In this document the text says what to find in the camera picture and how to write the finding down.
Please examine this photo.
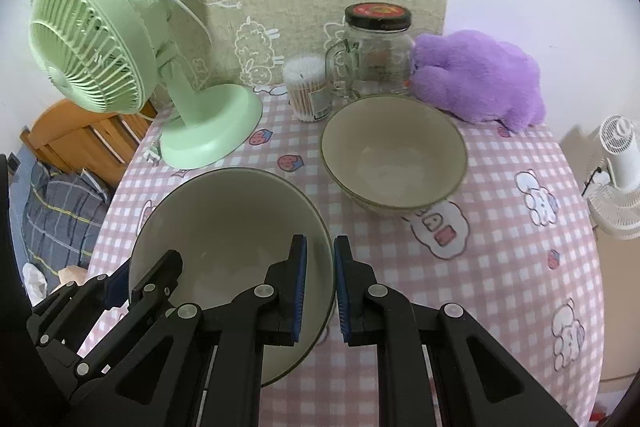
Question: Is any cotton swab container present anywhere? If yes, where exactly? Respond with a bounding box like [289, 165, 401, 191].
[282, 55, 335, 122]

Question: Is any blue plaid blanket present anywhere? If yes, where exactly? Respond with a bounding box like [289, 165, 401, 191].
[10, 159, 113, 293]

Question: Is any white fan cable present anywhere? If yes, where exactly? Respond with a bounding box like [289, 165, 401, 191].
[117, 0, 211, 165]

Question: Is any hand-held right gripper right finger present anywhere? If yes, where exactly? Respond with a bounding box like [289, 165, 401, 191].
[334, 235, 581, 427]

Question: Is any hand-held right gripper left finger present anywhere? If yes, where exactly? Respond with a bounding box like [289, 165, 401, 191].
[65, 234, 307, 427]

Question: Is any large floral bowl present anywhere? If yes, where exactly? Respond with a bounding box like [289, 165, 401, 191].
[320, 94, 469, 215]

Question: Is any purple plush toy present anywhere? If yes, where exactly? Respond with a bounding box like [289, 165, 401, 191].
[409, 29, 547, 132]

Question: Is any medium floral bowl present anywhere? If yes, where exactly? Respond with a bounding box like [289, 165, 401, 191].
[127, 167, 337, 388]

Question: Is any wooden furniture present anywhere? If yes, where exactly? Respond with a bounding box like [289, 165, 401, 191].
[20, 99, 158, 188]

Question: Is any glass jar with black lid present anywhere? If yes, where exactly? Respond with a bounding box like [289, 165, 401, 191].
[325, 2, 418, 100]

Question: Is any pink checked tablecloth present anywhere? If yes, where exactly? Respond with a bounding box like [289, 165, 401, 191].
[75, 82, 606, 427]

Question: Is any black fan cable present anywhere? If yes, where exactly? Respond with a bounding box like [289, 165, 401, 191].
[582, 167, 613, 198]

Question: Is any white plastic bag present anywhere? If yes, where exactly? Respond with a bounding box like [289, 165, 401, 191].
[22, 263, 48, 305]

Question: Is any green desk fan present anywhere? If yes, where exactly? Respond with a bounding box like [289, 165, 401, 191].
[27, 0, 264, 170]

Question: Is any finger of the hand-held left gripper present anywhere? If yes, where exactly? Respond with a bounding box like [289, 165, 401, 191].
[26, 273, 130, 348]
[60, 250, 185, 388]

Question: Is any white desk fan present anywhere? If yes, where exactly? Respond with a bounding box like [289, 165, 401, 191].
[582, 114, 640, 242]

